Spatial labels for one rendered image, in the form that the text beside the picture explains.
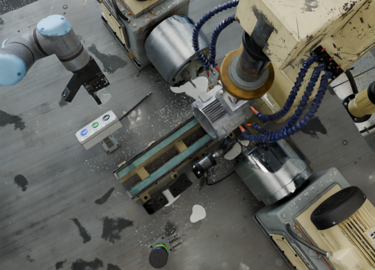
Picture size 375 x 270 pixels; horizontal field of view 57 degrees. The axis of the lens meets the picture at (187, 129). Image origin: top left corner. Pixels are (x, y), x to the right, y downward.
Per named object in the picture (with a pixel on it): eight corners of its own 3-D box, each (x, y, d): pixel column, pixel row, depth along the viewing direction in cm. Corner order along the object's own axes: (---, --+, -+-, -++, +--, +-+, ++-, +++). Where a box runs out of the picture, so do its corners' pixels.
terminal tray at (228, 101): (236, 81, 141) (240, 73, 134) (253, 101, 139) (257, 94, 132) (214, 97, 138) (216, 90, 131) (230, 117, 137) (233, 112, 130)
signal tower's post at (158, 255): (163, 234, 150) (160, 240, 110) (174, 250, 149) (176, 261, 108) (148, 246, 149) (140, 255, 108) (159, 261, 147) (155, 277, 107)
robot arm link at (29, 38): (-8, 48, 102) (29, 34, 101) (6, 35, 112) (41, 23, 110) (11, 75, 107) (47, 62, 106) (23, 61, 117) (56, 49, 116)
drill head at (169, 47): (171, 14, 165) (172, -21, 141) (218, 71, 159) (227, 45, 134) (128, 41, 160) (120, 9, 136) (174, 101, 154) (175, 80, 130)
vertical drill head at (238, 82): (242, 57, 131) (283, -34, 84) (273, 93, 128) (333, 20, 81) (205, 82, 127) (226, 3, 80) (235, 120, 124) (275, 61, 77)
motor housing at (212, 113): (224, 87, 156) (232, 69, 138) (251, 119, 153) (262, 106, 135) (189, 111, 152) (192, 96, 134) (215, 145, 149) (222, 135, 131)
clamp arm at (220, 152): (219, 148, 141) (230, 133, 117) (224, 154, 141) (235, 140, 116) (212, 153, 141) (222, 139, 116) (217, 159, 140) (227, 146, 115)
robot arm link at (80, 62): (63, 65, 109) (55, 54, 116) (71, 77, 113) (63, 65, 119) (87, 50, 111) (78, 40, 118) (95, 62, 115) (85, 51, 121)
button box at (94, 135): (116, 117, 141) (110, 108, 138) (123, 126, 137) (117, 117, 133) (80, 141, 138) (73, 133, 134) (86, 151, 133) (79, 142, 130)
